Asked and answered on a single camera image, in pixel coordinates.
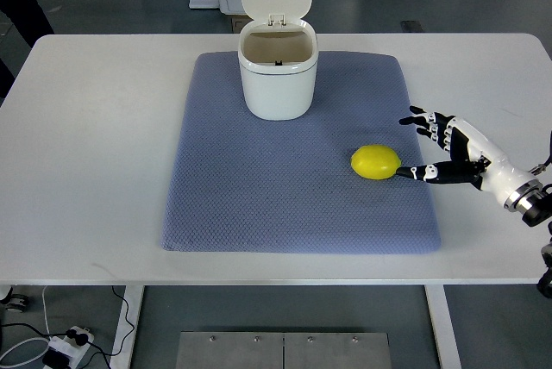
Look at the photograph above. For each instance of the blue quilted mat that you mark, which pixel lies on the blue quilted mat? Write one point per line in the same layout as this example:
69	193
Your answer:
243	184

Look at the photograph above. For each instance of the right white table leg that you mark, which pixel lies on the right white table leg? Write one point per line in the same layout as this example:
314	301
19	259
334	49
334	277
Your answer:
442	326

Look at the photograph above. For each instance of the left white table leg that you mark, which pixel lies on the left white table leg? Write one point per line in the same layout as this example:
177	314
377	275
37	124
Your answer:
126	330

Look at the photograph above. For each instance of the grey caster wheel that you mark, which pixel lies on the grey caster wheel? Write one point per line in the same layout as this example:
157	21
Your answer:
12	301

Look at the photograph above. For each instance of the white table leg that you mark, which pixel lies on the white table leg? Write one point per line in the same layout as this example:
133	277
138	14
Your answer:
126	330
442	326

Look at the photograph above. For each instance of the white power strip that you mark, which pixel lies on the white power strip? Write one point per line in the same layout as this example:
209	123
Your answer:
68	351

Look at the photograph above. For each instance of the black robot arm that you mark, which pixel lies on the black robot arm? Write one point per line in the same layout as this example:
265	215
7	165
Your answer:
534	203

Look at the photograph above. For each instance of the white trash bin with lid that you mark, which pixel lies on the white trash bin with lid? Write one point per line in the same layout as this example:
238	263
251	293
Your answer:
278	55

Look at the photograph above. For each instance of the person in dark trousers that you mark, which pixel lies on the person in dark trousers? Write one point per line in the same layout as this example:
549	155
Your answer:
29	19

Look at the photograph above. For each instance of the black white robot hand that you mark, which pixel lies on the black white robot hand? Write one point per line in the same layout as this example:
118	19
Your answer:
473	159

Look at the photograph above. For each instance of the metal floor plate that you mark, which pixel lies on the metal floor plate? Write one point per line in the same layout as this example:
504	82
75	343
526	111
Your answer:
283	350

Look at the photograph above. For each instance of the yellow lemon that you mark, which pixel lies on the yellow lemon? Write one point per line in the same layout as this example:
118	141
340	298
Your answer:
375	162

